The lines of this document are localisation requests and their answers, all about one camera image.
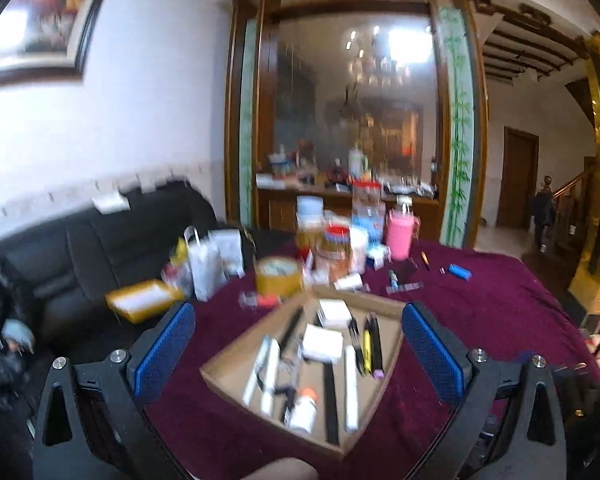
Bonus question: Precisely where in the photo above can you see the black pen case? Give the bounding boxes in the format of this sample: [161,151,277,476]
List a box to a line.
[394,258,421,286]

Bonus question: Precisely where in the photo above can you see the wooden stair railing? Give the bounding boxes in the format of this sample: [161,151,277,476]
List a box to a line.
[550,165,598,251]

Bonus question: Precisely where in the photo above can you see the black marker pink ends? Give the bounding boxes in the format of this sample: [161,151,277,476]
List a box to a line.
[368,311,386,379]

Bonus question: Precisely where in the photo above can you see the small blue white box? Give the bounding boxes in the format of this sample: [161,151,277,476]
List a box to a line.
[368,245,392,269]

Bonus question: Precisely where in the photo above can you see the small red object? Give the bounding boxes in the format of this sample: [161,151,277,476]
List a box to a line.
[239,291,282,309]

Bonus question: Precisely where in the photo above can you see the framed wall picture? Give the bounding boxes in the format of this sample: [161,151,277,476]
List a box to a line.
[0,0,122,92]

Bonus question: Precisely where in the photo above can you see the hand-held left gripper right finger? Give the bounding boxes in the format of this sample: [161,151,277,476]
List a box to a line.
[401,301,569,480]

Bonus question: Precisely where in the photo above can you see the person's left hand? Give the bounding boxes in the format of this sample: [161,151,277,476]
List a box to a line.
[249,456,322,480]

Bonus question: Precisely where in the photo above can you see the blue label plastic jar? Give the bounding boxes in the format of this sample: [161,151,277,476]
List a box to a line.
[351,204,386,247]

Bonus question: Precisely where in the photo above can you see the yellow flat box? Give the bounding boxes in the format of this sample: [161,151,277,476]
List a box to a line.
[104,279,174,323]

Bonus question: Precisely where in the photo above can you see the pink knitted sleeve bottle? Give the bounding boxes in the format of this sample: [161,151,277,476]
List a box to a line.
[384,194,422,262]

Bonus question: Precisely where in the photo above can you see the white printed tube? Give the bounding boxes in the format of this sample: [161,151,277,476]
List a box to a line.
[259,339,282,417]

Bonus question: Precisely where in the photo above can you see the black leather sofa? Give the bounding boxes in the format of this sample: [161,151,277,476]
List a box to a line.
[0,182,218,356]

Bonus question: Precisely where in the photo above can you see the teal mechanical pencil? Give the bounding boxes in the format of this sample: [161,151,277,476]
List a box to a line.
[386,269,424,294]

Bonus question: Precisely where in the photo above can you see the white stylus pen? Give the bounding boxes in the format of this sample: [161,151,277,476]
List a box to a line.
[241,336,272,407]

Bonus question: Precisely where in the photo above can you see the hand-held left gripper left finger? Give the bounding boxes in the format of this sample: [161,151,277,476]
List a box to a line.
[32,302,198,480]

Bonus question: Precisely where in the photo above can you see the white cube charger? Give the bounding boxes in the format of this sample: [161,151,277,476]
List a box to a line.
[316,299,353,331]

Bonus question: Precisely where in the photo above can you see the white paper bag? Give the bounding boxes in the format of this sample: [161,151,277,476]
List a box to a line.
[184,226,229,302]

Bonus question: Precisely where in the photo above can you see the cardboard box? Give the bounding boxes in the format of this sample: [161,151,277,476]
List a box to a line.
[199,286,407,462]

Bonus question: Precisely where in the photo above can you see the white bottle orange cap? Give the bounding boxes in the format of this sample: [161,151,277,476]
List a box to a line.
[289,386,319,434]

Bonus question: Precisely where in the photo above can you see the wooden door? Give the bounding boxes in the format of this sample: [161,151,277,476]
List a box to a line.
[496,126,541,232]

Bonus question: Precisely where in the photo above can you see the yellow tape roll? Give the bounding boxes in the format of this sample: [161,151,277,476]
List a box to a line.
[253,255,306,298]

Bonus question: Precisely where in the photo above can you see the yellow black pen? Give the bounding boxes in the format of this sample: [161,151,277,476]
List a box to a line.
[361,316,374,377]

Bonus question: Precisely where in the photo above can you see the black pen silver tip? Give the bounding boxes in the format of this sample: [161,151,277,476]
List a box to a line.
[349,316,364,362]

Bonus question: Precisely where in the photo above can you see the wooden glass cabinet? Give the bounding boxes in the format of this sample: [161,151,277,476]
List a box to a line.
[224,0,487,252]

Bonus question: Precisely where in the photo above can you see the dark hanging coat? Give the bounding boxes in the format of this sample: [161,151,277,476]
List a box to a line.
[531,174,557,252]

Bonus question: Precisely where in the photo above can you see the bamboo print pillar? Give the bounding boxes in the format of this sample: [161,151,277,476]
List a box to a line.
[236,16,259,229]
[436,6,482,249]

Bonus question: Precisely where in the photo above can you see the slim black pen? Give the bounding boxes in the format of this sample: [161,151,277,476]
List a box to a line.
[278,306,306,357]

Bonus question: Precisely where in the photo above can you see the red label toothpick jar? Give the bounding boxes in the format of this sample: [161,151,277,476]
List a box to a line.
[319,225,352,282]

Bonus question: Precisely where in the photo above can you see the white folded paper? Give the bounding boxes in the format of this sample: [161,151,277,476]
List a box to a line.
[91,190,132,214]

